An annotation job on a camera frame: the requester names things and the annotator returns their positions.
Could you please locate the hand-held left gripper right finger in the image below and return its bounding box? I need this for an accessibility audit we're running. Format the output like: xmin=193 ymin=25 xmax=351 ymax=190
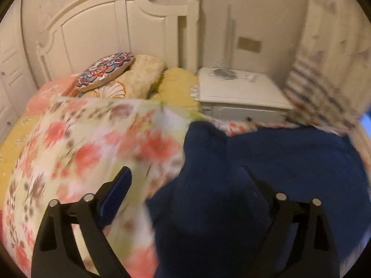
xmin=243 ymin=166 xmax=340 ymax=278

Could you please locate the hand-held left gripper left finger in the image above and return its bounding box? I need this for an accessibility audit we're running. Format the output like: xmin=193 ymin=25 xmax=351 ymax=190
xmin=31 ymin=166 xmax=133 ymax=278

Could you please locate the navy blue puffer jacket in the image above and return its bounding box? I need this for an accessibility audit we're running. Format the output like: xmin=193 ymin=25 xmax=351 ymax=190
xmin=145 ymin=121 xmax=368 ymax=278

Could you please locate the floral quilt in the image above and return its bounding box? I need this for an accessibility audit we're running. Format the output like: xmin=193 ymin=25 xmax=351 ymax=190
xmin=0 ymin=97 xmax=305 ymax=278

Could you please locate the white nightstand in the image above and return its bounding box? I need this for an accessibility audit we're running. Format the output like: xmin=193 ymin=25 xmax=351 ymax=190
xmin=197 ymin=66 xmax=294 ymax=123

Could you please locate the orange pink pillow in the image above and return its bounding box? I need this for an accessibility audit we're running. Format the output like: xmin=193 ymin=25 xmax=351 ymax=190
xmin=22 ymin=77 xmax=80 ymax=116

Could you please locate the white desk lamp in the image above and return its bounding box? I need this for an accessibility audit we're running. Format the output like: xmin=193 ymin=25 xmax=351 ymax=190
xmin=213 ymin=4 xmax=244 ymax=80

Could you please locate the beige floral pillow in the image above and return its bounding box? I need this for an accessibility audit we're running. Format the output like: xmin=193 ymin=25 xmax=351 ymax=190
xmin=84 ymin=54 xmax=166 ymax=100

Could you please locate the yellow pillow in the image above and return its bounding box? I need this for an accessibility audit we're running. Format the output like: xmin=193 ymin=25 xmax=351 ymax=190
xmin=148 ymin=67 xmax=200 ymax=112

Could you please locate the round patterned cushion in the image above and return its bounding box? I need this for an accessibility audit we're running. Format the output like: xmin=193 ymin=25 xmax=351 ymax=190
xmin=75 ymin=52 xmax=135 ymax=92

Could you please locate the sailboat print curtain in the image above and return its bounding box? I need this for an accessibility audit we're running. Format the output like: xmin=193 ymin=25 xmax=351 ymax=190
xmin=282 ymin=0 xmax=371 ymax=129

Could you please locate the white wooden headboard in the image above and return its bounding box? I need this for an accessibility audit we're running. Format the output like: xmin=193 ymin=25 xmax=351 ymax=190
xmin=35 ymin=0 xmax=200 ymax=89

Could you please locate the white wardrobe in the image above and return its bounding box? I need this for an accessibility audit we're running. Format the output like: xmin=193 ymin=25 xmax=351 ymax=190
xmin=0 ymin=0 xmax=39 ymax=134

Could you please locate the gold wall socket plate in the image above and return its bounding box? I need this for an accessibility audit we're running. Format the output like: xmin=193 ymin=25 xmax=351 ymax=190
xmin=238 ymin=37 xmax=262 ymax=53

